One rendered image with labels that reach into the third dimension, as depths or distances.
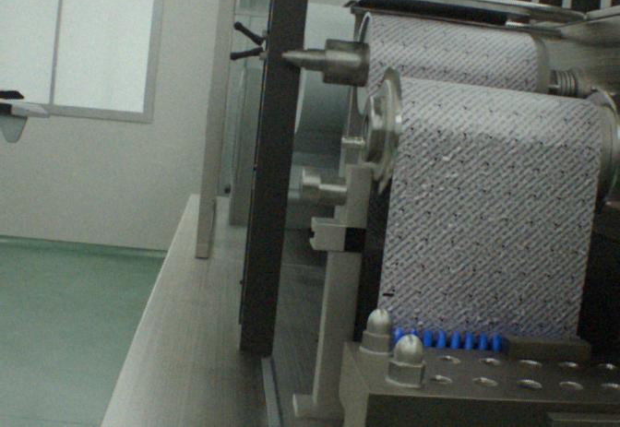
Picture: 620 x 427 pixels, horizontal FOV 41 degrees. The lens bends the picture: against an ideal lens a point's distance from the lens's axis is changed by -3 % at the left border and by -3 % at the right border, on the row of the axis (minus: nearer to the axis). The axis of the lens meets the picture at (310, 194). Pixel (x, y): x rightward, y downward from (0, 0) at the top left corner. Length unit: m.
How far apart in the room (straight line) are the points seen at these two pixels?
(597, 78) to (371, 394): 0.65
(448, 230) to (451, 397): 0.23
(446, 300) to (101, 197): 5.72
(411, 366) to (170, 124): 5.77
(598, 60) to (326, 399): 0.60
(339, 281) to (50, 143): 5.69
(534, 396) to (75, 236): 5.99
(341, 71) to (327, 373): 0.42
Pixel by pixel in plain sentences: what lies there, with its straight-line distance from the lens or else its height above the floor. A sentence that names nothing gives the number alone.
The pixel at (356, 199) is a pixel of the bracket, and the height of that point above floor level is 1.17.
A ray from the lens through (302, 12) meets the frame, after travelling 1.23.
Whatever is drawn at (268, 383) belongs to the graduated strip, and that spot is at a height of 0.90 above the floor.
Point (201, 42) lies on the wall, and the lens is 6.47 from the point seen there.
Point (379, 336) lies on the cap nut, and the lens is 0.86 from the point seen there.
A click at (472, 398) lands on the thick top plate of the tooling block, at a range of 0.77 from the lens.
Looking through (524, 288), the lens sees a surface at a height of 1.09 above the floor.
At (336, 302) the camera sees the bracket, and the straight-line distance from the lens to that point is 1.01.
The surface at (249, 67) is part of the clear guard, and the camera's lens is 1.93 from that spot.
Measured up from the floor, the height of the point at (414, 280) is 1.09.
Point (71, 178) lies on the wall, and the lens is 6.60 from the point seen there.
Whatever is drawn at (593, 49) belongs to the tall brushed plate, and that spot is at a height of 1.40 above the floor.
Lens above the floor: 1.27
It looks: 6 degrees down
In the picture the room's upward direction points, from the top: 6 degrees clockwise
